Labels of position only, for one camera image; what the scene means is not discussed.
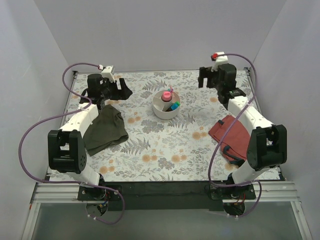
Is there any red cloth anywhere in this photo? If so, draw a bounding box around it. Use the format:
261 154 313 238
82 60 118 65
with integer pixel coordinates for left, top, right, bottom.
208 115 250 167

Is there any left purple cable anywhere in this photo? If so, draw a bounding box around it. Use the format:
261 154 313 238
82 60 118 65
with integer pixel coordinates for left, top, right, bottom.
19 62 125 225

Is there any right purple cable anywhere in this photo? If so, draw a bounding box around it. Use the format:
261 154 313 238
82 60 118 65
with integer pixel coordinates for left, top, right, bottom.
208 52 263 219

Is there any floral table mat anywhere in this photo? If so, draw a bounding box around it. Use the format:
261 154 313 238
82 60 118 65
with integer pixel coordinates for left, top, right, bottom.
87 70 237 182

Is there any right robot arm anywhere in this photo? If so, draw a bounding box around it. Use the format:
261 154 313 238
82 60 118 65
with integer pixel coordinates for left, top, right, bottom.
198 63 287 199

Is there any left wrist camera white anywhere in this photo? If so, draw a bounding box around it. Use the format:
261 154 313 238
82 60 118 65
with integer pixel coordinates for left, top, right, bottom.
98 64 116 83

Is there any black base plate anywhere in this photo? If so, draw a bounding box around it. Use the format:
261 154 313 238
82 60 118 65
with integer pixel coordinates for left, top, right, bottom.
77 180 257 212

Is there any aluminium front rail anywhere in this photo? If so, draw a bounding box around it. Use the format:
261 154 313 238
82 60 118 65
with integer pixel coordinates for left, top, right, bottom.
22 181 313 240

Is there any dark green cloth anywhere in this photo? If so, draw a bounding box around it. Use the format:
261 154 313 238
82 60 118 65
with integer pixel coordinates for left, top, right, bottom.
83 104 129 157

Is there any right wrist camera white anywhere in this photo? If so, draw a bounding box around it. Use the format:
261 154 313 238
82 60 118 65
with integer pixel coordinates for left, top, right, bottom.
211 51 229 72

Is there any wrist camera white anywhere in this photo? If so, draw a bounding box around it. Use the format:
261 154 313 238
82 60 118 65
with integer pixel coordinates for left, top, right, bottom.
98 64 116 83
211 51 229 72

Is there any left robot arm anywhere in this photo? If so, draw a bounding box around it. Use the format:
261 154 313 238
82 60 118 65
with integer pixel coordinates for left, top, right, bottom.
47 73 133 200

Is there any purple cable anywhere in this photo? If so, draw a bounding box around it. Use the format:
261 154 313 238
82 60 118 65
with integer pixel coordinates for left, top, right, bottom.
19 62 125 225
208 52 263 219

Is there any blue black highlighter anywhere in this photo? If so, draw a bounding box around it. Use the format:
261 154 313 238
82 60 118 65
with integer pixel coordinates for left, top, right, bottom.
166 102 180 112

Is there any white round organizer container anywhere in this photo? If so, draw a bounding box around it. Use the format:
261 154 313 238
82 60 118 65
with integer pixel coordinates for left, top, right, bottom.
152 90 181 120

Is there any pink lid pencil jar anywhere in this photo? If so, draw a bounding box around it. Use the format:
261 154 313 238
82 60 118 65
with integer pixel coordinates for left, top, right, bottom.
160 91 172 103

